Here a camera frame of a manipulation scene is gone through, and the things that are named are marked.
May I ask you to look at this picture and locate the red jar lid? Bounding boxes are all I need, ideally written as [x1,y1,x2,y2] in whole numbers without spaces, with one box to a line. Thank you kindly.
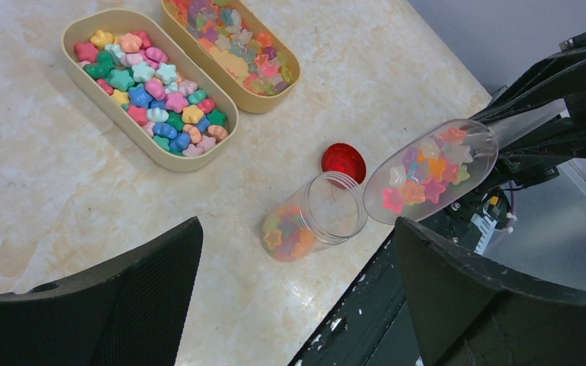
[320,143,367,185]

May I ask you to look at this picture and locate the beige tray opaque candies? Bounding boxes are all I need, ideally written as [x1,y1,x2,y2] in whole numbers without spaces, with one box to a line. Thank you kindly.
[61,9,240,172]

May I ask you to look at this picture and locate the clear plastic jar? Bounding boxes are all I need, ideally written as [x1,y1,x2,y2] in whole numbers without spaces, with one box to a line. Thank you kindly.
[261,171,368,262]

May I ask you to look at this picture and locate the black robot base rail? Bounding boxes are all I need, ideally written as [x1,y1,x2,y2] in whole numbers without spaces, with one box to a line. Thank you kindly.
[290,193,515,365]

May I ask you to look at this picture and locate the clear plastic scoop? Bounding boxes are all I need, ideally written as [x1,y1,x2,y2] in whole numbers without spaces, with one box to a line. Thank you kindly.
[363,99,567,225]

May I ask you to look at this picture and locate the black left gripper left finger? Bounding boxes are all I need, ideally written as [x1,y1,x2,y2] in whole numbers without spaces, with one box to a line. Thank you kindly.
[0,217,204,365]

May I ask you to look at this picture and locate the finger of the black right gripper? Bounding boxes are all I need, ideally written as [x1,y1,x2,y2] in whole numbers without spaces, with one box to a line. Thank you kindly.
[494,116,586,175]
[472,32,586,124]

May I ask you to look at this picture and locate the beige tray translucent candies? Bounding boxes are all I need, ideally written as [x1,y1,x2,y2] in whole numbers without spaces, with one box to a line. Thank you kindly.
[162,0,301,114]

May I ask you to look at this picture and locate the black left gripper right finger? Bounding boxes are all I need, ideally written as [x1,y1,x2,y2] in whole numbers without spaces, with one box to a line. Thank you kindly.
[394,217,586,365]

